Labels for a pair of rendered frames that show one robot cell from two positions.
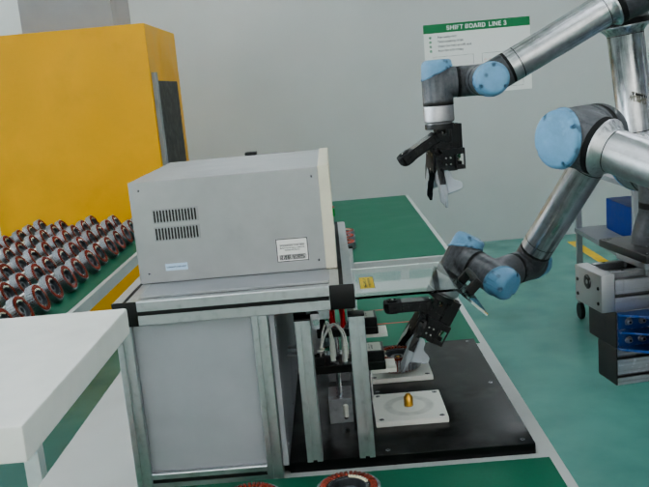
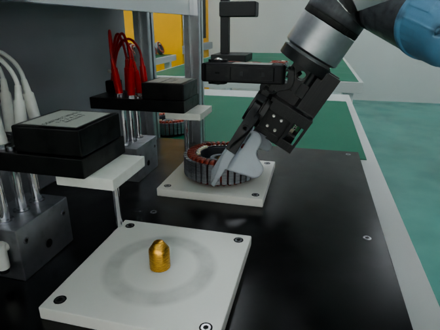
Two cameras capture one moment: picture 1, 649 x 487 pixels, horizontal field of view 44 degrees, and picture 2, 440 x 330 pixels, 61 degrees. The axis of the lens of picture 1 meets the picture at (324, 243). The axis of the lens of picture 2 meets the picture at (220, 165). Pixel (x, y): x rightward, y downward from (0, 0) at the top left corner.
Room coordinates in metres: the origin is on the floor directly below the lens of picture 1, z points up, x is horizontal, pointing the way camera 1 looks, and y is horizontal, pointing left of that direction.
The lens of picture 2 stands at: (1.33, -0.27, 1.00)
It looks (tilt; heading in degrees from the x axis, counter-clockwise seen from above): 21 degrees down; 13
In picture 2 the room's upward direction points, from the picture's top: straight up
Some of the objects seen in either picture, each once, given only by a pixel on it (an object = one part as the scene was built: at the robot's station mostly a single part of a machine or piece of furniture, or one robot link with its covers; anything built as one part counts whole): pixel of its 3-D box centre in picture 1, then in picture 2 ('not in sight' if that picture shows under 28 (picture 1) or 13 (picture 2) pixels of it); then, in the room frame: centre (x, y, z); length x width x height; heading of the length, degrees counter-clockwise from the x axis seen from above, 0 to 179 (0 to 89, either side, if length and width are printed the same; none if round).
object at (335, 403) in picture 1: (341, 404); (27, 232); (1.61, 0.00, 0.80); 0.08 x 0.05 x 0.06; 179
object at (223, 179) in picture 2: (397, 358); (220, 162); (1.85, -0.15, 0.80); 0.11 x 0.11 x 0.04
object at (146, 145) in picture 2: (338, 364); (133, 156); (1.85, -0.01, 0.80); 0.08 x 0.05 x 0.06; 179
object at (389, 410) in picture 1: (409, 408); (160, 271); (1.60, -0.15, 0.78); 0.15 x 0.15 x 0.01; 89
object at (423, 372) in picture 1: (398, 368); (220, 177); (1.84, -0.15, 0.78); 0.15 x 0.15 x 0.01; 89
